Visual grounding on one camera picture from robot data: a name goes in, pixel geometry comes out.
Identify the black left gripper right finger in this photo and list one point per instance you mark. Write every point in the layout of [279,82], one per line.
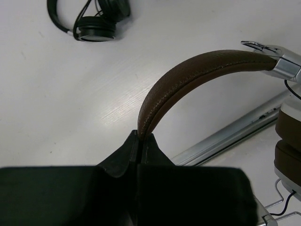
[170,195]

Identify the brown silver over-ear headphones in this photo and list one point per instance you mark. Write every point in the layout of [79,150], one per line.
[272,60]

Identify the black on-ear headphones left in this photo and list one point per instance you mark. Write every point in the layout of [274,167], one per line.
[98,28]

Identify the aluminium front rail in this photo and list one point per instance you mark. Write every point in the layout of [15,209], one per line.
[248,125]

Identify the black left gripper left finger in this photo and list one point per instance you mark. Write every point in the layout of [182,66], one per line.
[69,195]

